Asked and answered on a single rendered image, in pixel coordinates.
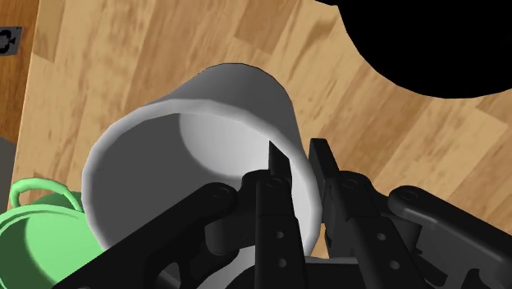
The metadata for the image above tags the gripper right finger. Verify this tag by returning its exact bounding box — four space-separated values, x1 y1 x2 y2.
309 137 512 289

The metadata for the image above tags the black round object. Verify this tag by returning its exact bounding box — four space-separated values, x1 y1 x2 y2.
315 0 512 99

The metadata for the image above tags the green mug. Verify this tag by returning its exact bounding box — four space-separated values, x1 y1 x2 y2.
0 177 107 289

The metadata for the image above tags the white cup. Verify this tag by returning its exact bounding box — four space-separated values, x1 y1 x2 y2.
81 62 323 289

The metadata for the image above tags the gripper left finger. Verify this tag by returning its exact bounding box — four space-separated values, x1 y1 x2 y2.
52 140 309 289

